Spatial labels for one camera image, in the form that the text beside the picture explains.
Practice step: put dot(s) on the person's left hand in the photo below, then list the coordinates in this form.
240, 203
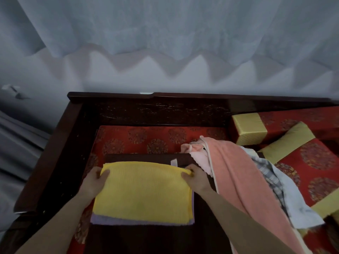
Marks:
92, 182

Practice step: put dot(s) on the person's right hand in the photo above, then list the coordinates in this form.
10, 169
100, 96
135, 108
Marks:
197, 179

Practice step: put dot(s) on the light pink scalloped towel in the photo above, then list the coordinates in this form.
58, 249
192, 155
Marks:
198, 156

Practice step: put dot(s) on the salmon towel with white trim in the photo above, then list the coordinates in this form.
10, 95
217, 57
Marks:
238, 177

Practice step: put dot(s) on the yellow towel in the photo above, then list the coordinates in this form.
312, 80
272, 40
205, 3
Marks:
143, 193

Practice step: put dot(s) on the lavender ribbed towel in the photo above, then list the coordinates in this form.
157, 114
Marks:
132, 222

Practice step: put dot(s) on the grey striped towel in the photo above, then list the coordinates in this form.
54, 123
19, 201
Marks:
299, 203

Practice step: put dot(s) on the cream towel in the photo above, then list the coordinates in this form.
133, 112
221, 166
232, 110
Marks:
304, 243

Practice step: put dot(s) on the person's right forearm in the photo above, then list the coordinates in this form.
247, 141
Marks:
243, 227

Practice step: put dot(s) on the person's left forearm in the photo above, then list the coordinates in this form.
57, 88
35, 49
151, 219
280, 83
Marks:
58, 227

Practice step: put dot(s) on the red patterned seat cushion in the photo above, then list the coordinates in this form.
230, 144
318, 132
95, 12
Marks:
323, 240
132, 137

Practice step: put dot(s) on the dark wooden low table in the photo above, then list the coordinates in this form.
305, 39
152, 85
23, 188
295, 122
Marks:
159, 240

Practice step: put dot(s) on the grey drape curtain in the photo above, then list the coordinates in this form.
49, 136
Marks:
18, 156

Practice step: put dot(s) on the red bolster with yellow ends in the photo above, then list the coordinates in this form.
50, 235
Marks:
291, 121

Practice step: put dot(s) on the red square pillow yellow border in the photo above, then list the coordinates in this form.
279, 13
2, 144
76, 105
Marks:
317, 161

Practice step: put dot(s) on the white sheer curtain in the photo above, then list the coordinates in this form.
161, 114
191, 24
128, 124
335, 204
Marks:
169, 23

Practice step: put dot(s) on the dark carved wooden sofa frame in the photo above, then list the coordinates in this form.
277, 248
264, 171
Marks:
159, 111

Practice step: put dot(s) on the wall curtain hook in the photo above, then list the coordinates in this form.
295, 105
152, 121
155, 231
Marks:
13, 91

